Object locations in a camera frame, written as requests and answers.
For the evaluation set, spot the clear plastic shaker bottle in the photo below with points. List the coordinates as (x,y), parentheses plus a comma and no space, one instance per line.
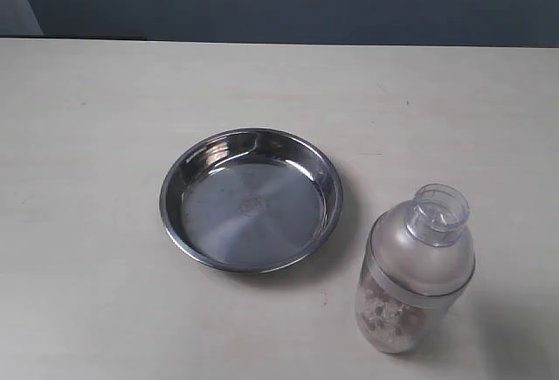
(419,259)

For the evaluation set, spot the round stainless steel plate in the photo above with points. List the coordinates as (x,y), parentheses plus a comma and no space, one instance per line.
(251,200)

